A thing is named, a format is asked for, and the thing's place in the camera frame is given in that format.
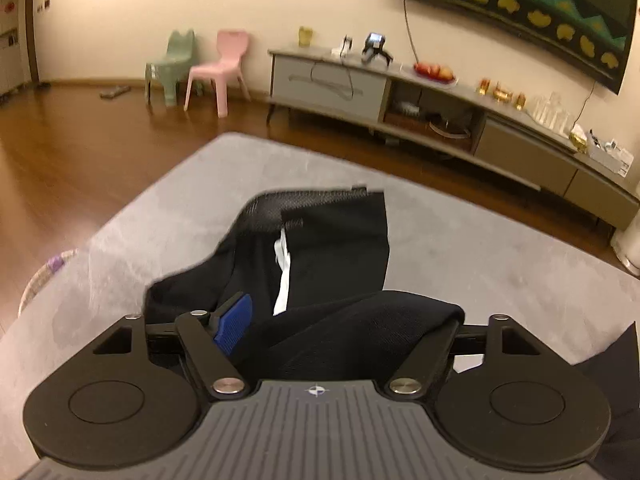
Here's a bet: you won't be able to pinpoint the black trousers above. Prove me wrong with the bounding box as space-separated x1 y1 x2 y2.
144 188 464 384

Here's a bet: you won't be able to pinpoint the white laundry basket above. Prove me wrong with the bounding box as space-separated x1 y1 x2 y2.
17 249 78 316

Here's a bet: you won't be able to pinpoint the white lace covered air conditioner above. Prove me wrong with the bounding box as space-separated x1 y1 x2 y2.
611 211 640 278

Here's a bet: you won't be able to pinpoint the remote control on floor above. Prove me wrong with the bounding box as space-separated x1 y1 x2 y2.
99 84 131 100

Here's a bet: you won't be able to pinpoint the green plastic kids chair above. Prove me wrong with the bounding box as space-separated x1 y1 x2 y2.
144 29 198 106

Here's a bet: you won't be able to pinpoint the long grey TV cabinet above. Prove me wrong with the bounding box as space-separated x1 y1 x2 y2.
269 48 639 230

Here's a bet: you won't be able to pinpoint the golden ornament bowl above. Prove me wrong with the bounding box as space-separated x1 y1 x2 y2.
492 82 513 103

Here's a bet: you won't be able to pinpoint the clear glass cup set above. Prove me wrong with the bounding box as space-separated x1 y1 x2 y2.
525 92 570 136

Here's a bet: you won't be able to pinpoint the pink plastic kids chair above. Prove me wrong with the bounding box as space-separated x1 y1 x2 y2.
183 29 250 118

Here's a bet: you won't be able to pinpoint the red plate of fruit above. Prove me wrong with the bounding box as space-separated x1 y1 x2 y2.
413 63 457 84

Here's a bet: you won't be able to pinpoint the small yellow cup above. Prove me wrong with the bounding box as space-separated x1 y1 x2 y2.
298 26 314 48

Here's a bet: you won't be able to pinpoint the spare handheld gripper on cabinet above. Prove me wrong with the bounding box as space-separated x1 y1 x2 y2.
361 32 394 66

